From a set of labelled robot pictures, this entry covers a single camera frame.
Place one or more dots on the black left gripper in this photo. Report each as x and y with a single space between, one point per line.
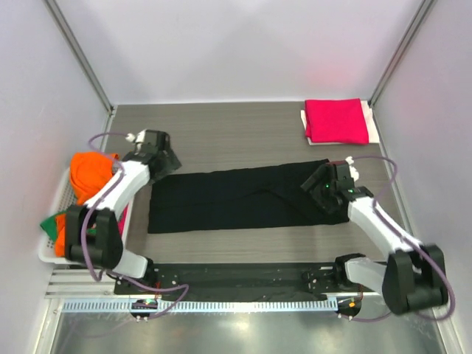
172 163

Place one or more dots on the pink t-shirt in basket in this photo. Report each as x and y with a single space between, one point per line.
122 220

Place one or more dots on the white plastic laundry basket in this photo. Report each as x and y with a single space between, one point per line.
64 197

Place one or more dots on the folded white t-shirt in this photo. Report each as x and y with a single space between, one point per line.
370 123

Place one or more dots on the white slotted cable duct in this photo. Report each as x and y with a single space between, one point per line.
124 305

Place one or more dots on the orange t-shirt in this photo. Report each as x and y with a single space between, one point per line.
89 173

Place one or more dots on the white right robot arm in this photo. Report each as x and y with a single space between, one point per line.
413 277

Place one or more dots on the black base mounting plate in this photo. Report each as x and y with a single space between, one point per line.
246 279

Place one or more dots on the left aluminium frame post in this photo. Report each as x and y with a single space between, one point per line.
80 56

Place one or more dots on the green t-shirt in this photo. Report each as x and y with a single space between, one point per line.
54 226

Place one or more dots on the black t-shirt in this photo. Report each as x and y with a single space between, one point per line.
248 198

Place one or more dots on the right aluminium frame post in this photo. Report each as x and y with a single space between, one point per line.
406 41

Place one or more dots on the aluminium frame post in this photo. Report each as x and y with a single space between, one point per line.
80 56
406 41

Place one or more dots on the folded pink t-shirt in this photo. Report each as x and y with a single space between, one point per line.
337 121

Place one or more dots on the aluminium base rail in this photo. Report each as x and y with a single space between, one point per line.
77 283

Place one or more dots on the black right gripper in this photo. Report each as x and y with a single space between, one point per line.
324 204

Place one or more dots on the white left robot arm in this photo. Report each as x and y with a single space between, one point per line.
92 235

